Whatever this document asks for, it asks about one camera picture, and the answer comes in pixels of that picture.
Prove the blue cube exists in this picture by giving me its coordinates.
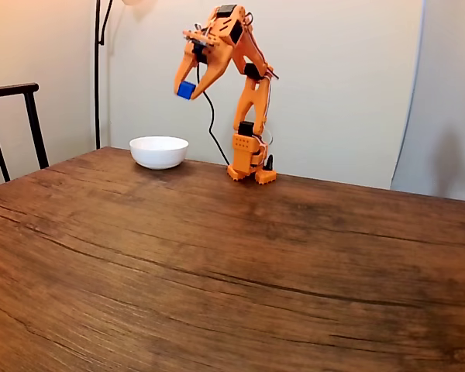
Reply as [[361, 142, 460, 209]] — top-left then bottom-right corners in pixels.
[[177, 81, 197, 101]]

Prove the white bowl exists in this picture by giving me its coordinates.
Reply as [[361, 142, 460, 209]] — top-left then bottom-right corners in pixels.
[[129, 135, 190, 171]]

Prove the black floor lamp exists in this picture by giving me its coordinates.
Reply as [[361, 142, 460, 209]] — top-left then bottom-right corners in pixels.
[[94, 0, 158, 150]]

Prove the white backdrop sheet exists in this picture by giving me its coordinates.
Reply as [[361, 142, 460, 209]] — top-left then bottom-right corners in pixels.
[[108, 0, 425, 191]]

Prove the black wooden chair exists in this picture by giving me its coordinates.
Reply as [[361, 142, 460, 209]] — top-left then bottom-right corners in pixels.
[[0, 82, 50, 184]]

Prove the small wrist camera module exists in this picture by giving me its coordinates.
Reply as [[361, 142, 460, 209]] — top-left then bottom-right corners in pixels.
[[182, 23, 219, 48]]

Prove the black cable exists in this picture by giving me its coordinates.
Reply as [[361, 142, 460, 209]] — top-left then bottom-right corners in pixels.
[[195, 64, 233, 167]]

